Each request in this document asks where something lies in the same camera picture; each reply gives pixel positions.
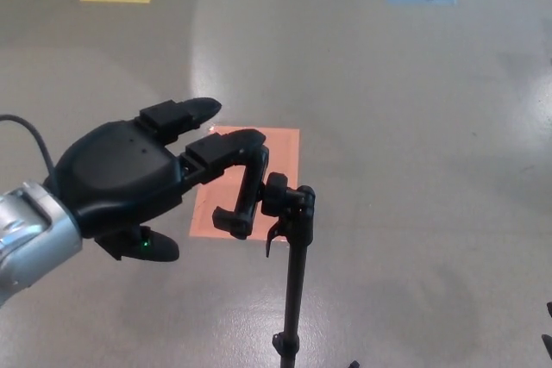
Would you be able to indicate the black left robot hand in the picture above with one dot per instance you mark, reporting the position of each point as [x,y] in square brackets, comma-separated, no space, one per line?
[116,170]

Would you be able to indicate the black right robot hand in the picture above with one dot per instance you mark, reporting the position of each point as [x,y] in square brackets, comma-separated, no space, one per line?
[549,340]

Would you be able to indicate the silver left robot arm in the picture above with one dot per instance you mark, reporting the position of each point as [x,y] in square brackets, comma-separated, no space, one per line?
[34,234]

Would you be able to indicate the orange floor tape rectangle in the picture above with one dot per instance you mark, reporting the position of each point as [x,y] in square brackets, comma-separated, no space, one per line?
[282,152]

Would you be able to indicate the black phone stand tripod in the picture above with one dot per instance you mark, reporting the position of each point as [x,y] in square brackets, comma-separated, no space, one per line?
[296,286]

